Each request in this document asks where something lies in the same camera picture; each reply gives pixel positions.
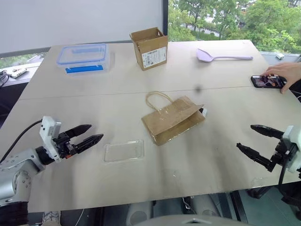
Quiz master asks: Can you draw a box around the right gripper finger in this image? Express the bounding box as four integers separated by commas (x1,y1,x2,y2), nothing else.
250,124,285,140
236,142,276,172

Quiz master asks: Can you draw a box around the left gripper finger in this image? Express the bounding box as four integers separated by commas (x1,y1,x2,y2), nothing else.
66,124,93,140
75,133,104,155

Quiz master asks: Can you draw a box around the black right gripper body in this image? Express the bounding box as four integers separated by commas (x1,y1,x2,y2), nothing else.
270,138,296,167

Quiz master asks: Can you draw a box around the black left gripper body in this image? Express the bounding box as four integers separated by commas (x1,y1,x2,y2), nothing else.
53,132,78,161

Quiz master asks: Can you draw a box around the black smartphone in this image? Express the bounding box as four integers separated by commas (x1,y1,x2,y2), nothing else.
250,74,288,89

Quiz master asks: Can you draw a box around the person's bare hand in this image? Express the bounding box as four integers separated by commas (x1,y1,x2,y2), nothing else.
265,61,301,95

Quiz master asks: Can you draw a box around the dark table leg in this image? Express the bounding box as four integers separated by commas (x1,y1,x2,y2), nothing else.
229,189,249,224

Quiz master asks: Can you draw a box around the clear container with blue lid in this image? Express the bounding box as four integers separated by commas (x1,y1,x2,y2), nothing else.
55,43,116,78

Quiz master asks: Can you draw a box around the dark side desk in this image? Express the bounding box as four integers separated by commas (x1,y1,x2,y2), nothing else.
0,65,40,129

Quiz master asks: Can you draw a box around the white device on side desk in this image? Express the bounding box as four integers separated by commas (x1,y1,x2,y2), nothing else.
8,66,31,79

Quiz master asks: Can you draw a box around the brown paper bag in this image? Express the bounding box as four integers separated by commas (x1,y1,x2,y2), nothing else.
141,91,206,147

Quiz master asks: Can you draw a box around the lilac plastic scoop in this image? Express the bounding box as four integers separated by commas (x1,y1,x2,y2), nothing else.
195,48,254,63

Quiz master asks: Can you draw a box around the open cardboard box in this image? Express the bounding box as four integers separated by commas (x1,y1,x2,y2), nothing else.
129,26,169,72

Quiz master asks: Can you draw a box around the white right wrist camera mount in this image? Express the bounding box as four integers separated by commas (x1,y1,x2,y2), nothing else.
281,125,301,174

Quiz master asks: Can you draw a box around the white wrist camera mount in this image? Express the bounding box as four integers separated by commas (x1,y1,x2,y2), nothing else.
39,115,62,163
281,125,301,174

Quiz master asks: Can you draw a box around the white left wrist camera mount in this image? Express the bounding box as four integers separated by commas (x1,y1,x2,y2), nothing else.
39,115,62,163

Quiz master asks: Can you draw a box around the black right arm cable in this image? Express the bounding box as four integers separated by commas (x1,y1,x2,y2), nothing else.
278,150,293,203

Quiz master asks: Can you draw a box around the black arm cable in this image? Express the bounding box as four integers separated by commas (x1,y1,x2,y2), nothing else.
278,150,293,203
0,120,43,163

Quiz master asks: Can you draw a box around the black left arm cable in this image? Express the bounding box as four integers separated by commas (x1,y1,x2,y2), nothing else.
0,120,43,163

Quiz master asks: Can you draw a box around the dark window frame post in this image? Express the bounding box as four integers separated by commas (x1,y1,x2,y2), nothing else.
162,0,169,43

